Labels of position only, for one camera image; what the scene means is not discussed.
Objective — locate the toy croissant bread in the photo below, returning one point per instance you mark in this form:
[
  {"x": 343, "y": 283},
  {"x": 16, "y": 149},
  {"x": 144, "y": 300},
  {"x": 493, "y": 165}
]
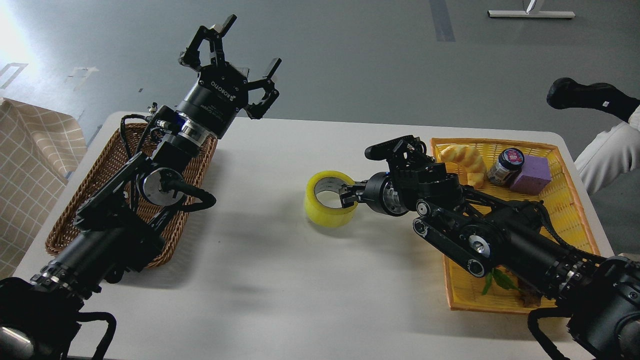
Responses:
[{"x": 469, "y": 158}]

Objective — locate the person in white clothes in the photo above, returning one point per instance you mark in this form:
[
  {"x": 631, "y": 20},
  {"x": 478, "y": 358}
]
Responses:
[{"x": 610, "y": 154}]

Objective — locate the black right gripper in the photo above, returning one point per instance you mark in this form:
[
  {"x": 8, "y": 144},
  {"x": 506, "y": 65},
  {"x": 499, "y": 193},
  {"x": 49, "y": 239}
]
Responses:
[{"x": 377, "y": 192}]

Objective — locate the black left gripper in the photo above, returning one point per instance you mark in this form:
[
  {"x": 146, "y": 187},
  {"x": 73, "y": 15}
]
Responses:
[{"x": 217, "y": 100}]

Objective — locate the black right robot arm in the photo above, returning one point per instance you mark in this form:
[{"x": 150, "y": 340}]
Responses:
[{"x": 599, "y": 296}]

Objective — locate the small dark lidded jar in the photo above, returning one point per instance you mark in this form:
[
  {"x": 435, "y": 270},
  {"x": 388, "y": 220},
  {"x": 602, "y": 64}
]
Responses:
[{"x": 506, "y": 167}]

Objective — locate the purple foam block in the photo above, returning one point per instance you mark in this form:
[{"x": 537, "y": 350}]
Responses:
[{"x": 533, "y": 177}]

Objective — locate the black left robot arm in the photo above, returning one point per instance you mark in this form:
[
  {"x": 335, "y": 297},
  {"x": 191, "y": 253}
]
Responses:
[{"x": 120, "y": 226}]

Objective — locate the yellow tape roll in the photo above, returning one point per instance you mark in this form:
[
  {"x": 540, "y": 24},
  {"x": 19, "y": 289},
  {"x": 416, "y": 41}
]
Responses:
[{"x": 319, "y": 213}]

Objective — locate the white metal stand base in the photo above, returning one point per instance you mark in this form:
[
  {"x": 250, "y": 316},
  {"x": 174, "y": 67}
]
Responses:
[{"x": 532, "y": 10}]

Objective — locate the brown wicker basket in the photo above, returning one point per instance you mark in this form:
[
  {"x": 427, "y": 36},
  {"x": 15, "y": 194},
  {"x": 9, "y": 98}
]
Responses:
[{"x": 109, "y": 161}]

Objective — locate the yellow plastic tray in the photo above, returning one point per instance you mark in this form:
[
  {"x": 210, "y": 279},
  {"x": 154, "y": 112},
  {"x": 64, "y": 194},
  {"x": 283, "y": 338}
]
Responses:
[{"x": 561, "y": 199}]

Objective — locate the beige checkered cloth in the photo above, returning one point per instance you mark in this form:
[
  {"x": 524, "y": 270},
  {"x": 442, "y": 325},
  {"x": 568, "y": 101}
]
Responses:
[{"x": 39, "y": 148}]

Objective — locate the brown toy animal figure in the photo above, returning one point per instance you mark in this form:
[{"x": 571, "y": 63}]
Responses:
[{"x": 529, "y": 296}]

